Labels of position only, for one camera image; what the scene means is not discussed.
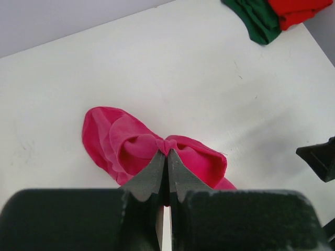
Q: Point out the folded red t shirt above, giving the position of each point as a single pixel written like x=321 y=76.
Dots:
x=294 y=12

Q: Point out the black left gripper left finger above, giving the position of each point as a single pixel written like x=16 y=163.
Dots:
x=142 y=218

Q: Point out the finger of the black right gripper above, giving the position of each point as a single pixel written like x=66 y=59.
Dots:
x=320 y=158

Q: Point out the folded green t shirt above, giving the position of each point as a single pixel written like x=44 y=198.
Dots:
x=259 y=18

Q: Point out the pink t shirt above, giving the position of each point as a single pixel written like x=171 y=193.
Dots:
x=123 y=146

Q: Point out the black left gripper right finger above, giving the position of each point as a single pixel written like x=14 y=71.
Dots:
x=181 y=181

